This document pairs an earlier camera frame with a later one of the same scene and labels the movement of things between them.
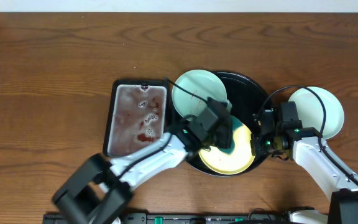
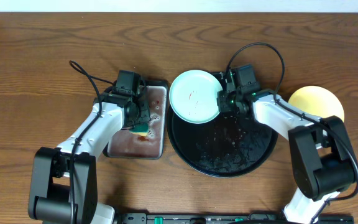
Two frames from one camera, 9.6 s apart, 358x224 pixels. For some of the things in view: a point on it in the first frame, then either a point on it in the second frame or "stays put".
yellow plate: (227, 163) → (318, 101)
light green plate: (202, 83) stays put
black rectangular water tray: (137, 116) stays put
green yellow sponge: (235, 123) → (142, 129)
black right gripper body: (266, 144) → (229, 102)
